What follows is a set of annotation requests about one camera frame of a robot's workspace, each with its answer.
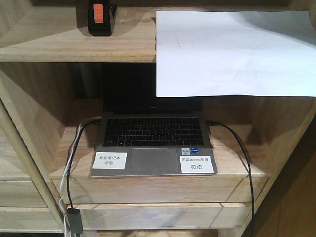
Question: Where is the black cable right of laptop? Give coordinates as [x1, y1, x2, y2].
[206, 120, 255, 237]

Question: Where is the grey open laptop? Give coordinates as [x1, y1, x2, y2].
[91, 63, 217, 177]

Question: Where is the white cable left of laptop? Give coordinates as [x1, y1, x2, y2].
[58, 117, 99, 237]

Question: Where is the white label on laptop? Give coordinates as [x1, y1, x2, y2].
[92, 152, 127, 170]
[180, 156, 215, 174]

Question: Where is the white paper sheet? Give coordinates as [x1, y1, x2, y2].
[156, 11, 316, 97]

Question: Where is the black cable of laptop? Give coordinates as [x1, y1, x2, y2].
[66, 118, 102, 210]
[206, 120, 255, 237]

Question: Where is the white label left on laptop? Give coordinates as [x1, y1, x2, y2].
[92, 152, 127, 170]

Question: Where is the white label right on laptop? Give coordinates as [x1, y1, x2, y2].
[180, 156, 215, 174]

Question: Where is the grey usb hub adapter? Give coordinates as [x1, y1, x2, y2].
[66, 208, 83, 235]

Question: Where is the black cable left of laptop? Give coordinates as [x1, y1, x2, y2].
[66, 118, 102, 210]

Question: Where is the black stapler with orange label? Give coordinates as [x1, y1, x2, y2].
[88, 0, 118, 37]

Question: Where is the light wooden shelf unit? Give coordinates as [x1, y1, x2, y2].
[0, 0, 316, 237]

